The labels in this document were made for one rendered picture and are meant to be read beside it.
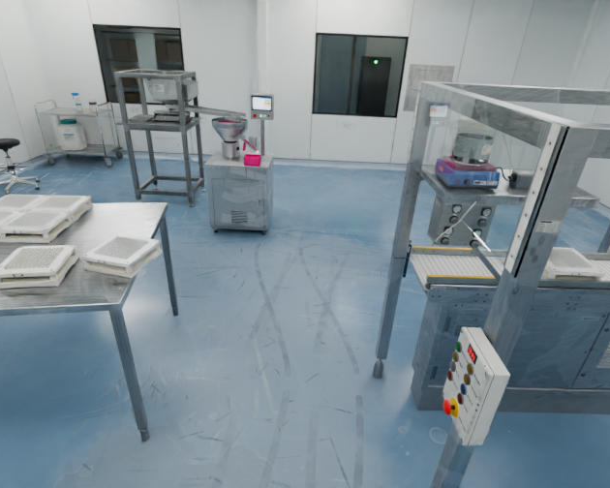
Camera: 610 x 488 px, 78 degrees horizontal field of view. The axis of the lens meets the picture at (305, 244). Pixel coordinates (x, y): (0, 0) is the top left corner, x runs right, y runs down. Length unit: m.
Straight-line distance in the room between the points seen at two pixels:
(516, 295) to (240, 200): 3.25
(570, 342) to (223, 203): 3.09
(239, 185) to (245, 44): 3.11
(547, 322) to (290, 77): 5.24
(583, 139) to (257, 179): 3.24
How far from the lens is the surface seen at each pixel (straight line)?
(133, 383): 2.03
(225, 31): 6.60
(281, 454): 2.20
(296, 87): 6.49
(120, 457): 2.33
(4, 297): 1.96
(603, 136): 0.96
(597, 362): 2.62
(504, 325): 1.09
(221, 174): 3.92
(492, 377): 1.03
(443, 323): 2.03
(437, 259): 2.02
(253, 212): 4.00
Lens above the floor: 1.83
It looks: 28 degrees down
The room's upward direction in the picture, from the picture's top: 3 degrees clockwise
